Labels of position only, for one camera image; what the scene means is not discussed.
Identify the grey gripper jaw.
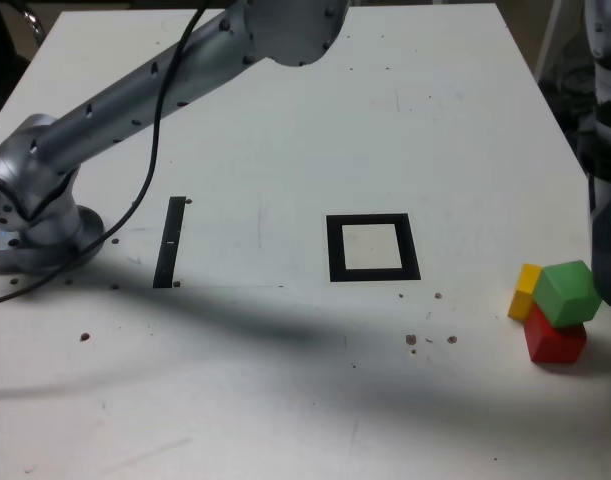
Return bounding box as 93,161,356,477
588,195,611,309

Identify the green cube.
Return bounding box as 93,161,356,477
533,259,605,330

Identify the yellow cube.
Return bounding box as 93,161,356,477
507,262,544,322

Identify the red cube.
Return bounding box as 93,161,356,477
523,303,588,365

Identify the black tape square outline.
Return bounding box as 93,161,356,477
325,212,423,284

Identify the black tape strip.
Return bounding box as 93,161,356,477
152,195,188,290

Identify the chrome metal tube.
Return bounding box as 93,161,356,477
22,8,48,39

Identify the white frame post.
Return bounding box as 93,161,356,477
533,0,562,82

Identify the black cable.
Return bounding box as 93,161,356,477
0,0,212,308

